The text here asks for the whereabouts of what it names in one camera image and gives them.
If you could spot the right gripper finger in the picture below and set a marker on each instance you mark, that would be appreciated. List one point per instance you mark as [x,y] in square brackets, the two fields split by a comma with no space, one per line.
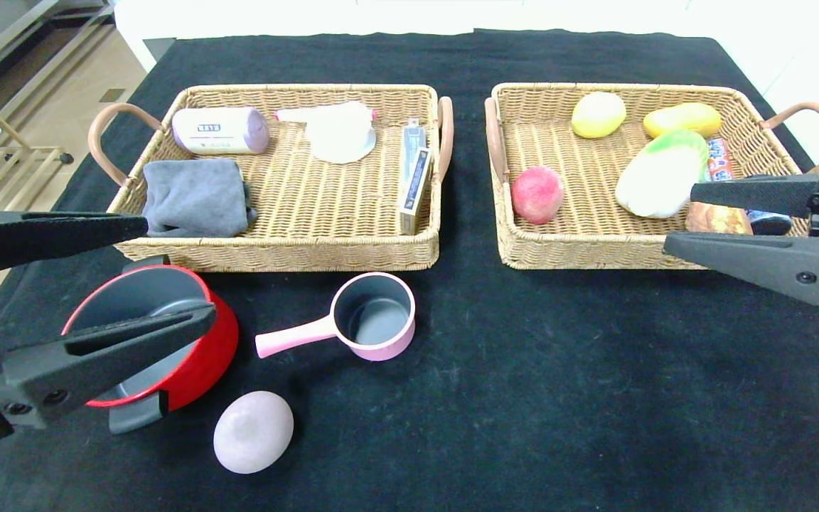
[772,263]
[758,195]

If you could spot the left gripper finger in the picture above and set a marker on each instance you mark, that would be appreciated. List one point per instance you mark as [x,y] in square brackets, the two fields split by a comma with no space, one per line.
[47,238]
[82,380]

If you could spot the toy burger bun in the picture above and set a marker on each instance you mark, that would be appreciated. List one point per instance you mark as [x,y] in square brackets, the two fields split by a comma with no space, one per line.
[715,219]

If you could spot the toy napa cabbage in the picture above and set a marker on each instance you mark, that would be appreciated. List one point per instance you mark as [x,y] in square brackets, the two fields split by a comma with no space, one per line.
[658,178]

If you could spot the playing card box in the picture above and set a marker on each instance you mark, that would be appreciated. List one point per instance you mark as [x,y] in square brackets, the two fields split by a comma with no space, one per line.
[413,188]

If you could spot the dark blue jar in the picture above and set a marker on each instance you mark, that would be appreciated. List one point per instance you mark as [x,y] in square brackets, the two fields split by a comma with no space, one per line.
[772,224]

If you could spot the orange sausage pack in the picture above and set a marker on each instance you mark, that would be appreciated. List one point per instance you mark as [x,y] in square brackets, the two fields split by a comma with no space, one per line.
[721,163]

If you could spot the wooden slatted rack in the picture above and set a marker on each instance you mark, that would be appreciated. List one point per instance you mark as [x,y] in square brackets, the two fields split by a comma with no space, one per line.
[25,149]

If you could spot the yellow mango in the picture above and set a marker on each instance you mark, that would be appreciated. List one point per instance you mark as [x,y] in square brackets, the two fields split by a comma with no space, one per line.
[687,119]

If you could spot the grey folded towel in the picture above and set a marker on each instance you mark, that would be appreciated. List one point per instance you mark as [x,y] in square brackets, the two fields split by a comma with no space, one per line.
[200,195]

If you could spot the pale purple egg-shaped taro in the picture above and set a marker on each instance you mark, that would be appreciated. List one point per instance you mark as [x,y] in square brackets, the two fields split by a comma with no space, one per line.
[253,432]

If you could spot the yellow lemon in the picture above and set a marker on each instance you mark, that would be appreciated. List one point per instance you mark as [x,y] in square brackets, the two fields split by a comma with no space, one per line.
[598,115]

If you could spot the white purple cylindrical bottle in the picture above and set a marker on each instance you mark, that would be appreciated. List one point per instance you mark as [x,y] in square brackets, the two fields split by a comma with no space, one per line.
[219,131]

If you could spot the red peach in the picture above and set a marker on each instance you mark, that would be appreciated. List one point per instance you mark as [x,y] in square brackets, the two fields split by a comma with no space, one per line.
[537,195]

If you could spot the pink saucepan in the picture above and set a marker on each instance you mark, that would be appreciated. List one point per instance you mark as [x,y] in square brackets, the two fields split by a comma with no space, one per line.
[381,350]

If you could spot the white cup with brush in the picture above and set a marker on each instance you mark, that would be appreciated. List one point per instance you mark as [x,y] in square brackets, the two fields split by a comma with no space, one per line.
[340,141]

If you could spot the black tablecloth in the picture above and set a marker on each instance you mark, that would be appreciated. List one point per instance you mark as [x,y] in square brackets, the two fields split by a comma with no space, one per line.
[466,341]

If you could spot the white table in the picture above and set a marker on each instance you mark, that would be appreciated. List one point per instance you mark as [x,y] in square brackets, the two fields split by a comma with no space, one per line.
[274,18]

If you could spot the grey slim rectangular case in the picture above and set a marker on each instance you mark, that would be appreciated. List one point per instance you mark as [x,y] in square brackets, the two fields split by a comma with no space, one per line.
[413,139]

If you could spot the grey metal shelf frame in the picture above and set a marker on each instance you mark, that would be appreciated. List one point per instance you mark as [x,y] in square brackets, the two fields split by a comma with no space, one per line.
[11,43]

